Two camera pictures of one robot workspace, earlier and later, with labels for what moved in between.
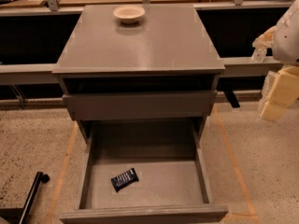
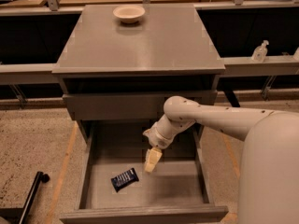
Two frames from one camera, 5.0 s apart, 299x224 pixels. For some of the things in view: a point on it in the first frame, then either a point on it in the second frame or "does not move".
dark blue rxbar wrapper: [124, 179] does not move
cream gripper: [288, 44] to [156, 138]
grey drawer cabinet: [149, 84] does not move
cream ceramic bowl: [129, 14] does not move
